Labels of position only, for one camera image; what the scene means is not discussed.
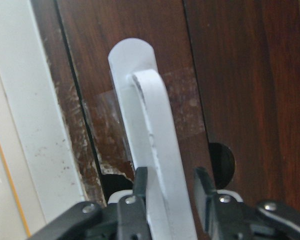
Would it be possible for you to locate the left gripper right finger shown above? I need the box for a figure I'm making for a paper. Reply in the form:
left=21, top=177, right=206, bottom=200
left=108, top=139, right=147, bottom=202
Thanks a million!
left=194, top=167, right=253, bottom=240

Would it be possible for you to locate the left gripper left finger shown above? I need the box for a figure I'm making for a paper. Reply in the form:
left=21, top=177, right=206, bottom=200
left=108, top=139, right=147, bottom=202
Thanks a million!
left=117, top=167, right=149, bottom=240

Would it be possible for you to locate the white drawer handle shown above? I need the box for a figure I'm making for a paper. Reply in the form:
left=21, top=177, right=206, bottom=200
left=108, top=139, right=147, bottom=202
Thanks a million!
left=108, top=38, right=197, bottom=240

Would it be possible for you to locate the dark wooden drawer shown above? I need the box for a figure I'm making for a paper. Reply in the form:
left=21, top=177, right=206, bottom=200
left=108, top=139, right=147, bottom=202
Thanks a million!
left=31, top=0, right=300, bottom=211

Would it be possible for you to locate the white cabinet body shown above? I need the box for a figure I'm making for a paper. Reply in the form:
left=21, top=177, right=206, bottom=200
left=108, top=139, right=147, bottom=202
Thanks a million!
left=0, top=0, right=85, bottom=234

